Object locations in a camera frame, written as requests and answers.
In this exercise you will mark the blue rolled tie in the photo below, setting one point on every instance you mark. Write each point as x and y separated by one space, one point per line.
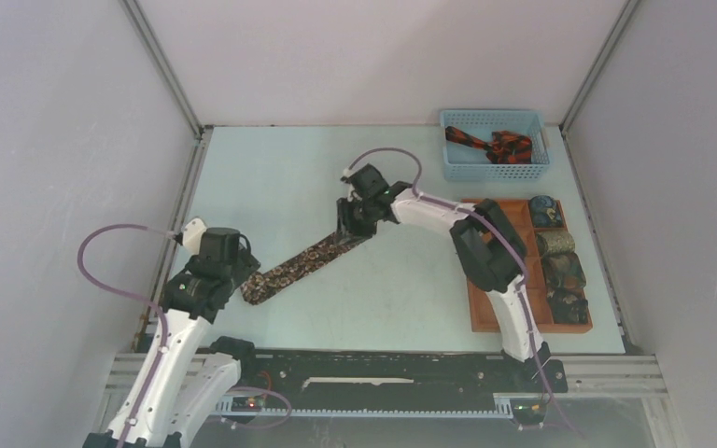
545 212

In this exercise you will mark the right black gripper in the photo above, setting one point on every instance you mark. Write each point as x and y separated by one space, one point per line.
346 226

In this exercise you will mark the blue plastic basket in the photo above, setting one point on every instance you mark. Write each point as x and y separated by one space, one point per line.
466 164

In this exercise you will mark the red black patterned tie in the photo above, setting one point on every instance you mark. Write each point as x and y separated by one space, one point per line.
504 147

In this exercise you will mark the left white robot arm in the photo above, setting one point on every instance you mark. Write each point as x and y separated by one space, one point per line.
160 409

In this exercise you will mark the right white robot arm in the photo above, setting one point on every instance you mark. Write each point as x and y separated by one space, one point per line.
490 251

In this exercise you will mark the aluminium frame rail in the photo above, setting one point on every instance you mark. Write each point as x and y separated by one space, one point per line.
591 376

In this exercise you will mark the brown floral tie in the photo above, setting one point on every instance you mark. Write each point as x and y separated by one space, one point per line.
260 287

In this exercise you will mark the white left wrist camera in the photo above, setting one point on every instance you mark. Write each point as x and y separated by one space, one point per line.
191 235

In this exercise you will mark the green camo rolled tie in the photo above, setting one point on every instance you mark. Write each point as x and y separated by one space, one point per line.
563 271

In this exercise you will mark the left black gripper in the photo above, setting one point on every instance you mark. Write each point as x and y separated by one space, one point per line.
246 263

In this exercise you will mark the dark camo rolled tie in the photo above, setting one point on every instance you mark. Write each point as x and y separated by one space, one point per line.
568 307

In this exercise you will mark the olive rolled tie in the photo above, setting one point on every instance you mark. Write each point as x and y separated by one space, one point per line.
555 242

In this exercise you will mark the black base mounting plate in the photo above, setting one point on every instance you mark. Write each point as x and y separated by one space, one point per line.
396 381

